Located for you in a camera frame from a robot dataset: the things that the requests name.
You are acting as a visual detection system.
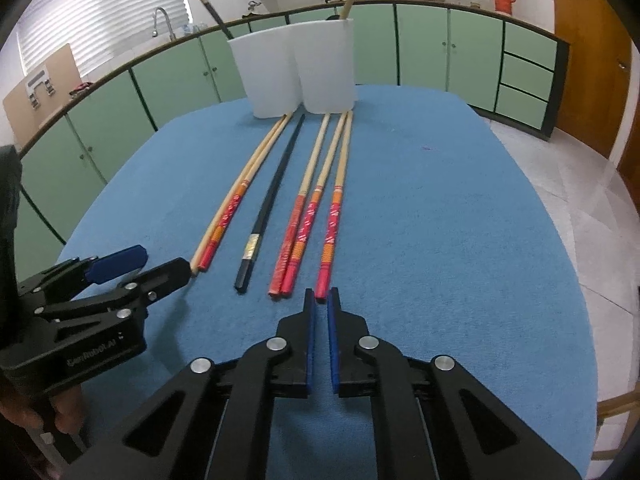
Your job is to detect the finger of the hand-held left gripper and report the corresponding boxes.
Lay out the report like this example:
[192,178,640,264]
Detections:
[36,257,194,337]
[17,245,149,307]

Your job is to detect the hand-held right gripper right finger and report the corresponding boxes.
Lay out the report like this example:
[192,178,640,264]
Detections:
[326,287,585,480]

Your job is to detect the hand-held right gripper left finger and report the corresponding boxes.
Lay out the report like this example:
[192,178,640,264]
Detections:
[80,287,317,480]

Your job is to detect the red-handled wooden chopstick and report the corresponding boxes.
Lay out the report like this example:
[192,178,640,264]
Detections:
[267,114,331,296]
[190,112,293,275]
[197,112,297,273]
[315,110,354,298]
[280,112,348,297]

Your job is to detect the black chopstick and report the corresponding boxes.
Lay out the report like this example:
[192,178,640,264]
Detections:
[190,0,235,41]
[234,114,306,292]

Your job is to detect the white plastic utensil holder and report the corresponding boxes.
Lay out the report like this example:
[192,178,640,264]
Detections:
[227,18,357,120]

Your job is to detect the person's left hand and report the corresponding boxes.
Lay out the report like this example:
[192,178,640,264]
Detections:
[0,384,85,436]

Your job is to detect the green base cabinet run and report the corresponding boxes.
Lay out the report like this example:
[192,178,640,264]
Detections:
[15,20,251,246]

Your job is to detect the blue table cloth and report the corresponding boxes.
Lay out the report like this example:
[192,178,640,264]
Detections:
[55,85,601,480]

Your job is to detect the cardboard box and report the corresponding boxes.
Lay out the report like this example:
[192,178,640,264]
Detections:
[2,42,81,146]

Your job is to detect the metal faucet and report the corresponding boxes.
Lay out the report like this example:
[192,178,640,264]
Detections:
[151,6,176,43]

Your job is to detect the white window blind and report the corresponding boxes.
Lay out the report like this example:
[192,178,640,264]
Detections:
[17,0,193,78]

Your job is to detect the wooden chair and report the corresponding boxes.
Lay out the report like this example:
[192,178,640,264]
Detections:
[592,390,636,461]

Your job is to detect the green base cabinet with drawers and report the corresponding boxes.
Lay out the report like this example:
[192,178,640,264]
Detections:
[285,2,571,141]

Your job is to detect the wooden door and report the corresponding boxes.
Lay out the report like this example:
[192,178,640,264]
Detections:
[547,0,633,161]
[612,35,640,211]

